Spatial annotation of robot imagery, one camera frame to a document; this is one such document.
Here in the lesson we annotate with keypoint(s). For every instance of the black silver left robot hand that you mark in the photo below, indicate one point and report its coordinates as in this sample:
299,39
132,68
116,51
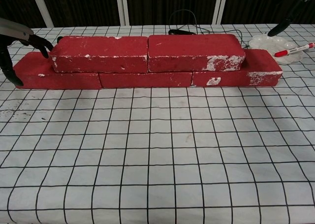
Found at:
14,32

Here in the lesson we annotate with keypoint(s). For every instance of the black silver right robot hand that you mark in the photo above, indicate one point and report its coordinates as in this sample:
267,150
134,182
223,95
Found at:
285,22

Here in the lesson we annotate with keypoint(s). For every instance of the red foam brick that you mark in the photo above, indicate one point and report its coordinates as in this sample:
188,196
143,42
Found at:
145,80
103,49
34,69

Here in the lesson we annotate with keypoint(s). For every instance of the red brick white scuffed corner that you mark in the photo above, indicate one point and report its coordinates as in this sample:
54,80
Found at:
187,46

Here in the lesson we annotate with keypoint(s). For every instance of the white plastic paint palette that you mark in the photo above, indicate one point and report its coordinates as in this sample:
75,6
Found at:
265,43

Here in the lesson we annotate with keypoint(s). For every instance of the red white marker pen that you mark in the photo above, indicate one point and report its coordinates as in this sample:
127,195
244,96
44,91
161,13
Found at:
292,50

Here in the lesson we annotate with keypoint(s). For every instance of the dark ink bottle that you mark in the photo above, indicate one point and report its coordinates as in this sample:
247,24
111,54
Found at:
59,40

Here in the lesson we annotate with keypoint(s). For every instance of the red brick white curl mark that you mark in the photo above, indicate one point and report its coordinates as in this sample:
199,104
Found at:
261,64

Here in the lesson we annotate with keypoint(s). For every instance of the black oval dish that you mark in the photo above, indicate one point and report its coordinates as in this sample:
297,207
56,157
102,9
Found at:
182,32

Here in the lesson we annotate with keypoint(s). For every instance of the white black grid tablecloth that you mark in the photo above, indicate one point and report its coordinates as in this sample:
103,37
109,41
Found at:
157,160

